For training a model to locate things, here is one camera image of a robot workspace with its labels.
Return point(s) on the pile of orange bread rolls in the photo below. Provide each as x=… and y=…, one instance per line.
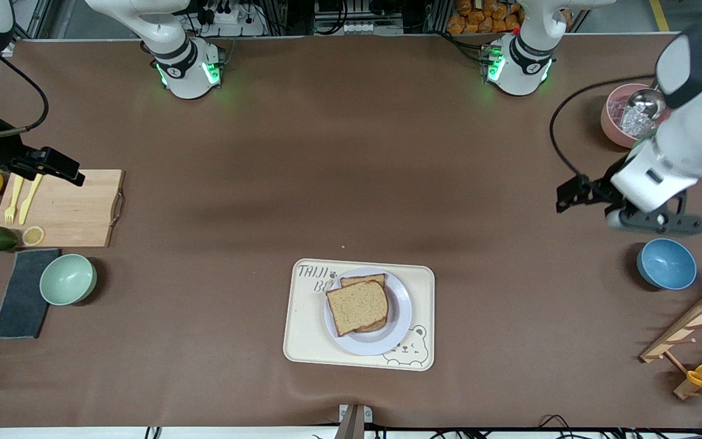
x=479, y=18

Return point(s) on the pale lilac round plate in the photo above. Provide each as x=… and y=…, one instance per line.
x=387, y=341

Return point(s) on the lemon slice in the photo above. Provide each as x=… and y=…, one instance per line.
x=33, y=236

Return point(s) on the white socket strip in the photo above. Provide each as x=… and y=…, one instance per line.
x=357, y=28

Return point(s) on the cream bear print tray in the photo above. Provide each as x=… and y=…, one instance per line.
x=302, y=341

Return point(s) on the yellow plastic fork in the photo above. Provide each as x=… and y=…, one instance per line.
x=14, y=201

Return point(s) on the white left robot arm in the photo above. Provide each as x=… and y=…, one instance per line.
x=692, y=134

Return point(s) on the wooden rack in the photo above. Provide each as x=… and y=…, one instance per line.
x=692, y=323

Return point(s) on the metal scoop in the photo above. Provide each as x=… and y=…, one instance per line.
x=646, y=100

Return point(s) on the blue bowl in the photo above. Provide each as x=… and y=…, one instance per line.
x=666, y=263

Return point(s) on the brown bread slice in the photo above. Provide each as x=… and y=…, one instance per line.
x=357, y=308
x=363, y=280

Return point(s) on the yellow plastic knife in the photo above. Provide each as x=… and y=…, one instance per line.
x=31, y=201

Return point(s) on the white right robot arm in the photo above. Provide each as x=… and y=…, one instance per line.
x=186, y=73

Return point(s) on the wooden cutting board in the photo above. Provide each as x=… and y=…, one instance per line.
x=64, y=207

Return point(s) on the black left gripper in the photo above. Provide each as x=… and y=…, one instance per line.
x=598, y=188

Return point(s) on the dark grey cloth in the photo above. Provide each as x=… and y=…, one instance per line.
x=22, y=299

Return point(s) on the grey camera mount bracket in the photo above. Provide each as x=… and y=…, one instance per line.
x=354, y=424

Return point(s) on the clear ice cubes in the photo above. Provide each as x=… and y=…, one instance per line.
x=636, y=125

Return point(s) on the mint green bowl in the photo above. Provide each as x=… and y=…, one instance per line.
x=67, y=279

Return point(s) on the pink bowl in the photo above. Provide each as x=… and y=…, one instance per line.
x=613, y=119

